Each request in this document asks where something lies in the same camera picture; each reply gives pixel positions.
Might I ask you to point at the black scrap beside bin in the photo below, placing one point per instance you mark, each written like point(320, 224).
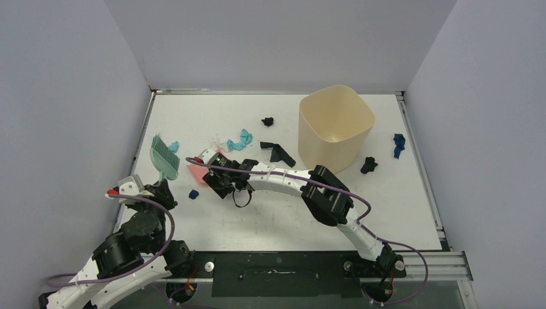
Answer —
point(369, 165)

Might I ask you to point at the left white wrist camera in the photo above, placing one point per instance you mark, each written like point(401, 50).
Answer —
point(132, 189)

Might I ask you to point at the small black scrap top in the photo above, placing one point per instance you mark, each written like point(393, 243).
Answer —
point(268, 121)

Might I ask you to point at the light blue scrap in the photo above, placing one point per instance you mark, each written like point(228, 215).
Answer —
point(244, 140)
point(174, 147)

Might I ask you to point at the aluminium rail frame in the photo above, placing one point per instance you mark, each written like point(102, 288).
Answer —
point(446, 264)

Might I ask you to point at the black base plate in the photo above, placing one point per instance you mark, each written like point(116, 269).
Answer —
point(287, 274)

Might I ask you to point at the long black paper scrap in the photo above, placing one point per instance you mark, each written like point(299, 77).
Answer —
point(278, 154)

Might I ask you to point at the white torn paper scrap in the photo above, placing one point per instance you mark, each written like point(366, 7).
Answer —
point(219, 143)

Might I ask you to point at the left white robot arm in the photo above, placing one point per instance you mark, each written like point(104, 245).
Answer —
point(141, 252)

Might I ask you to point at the light blue scrap far left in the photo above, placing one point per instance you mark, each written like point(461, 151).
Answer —
point(174, 147)

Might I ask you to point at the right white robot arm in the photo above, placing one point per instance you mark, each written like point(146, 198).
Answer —
point(329, 201)

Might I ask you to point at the small dark blue scrap left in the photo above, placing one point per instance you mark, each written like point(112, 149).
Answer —
point(193, 194)

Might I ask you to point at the green hand brush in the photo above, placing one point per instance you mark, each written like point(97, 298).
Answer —
point(163, 159)

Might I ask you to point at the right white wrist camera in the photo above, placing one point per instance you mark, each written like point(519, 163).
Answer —
point(208, 155)

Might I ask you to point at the dark blue scrap right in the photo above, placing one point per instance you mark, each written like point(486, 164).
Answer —
point(399, 141)

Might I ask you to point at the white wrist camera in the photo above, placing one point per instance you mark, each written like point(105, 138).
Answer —
point(132, 189)
point(208, 155)

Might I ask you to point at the pink plastic dustpan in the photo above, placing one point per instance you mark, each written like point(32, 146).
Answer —
point(198, 172)

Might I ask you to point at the beige plastic waste bin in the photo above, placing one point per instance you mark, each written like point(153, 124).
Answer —
point(334, 122)

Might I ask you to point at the light blue scrap centre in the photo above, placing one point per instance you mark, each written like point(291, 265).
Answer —
point(244, 140)

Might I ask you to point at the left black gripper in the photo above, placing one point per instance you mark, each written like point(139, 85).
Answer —
point(162, 193)

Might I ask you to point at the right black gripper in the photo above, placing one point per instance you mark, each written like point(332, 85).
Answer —
point(220, 178)

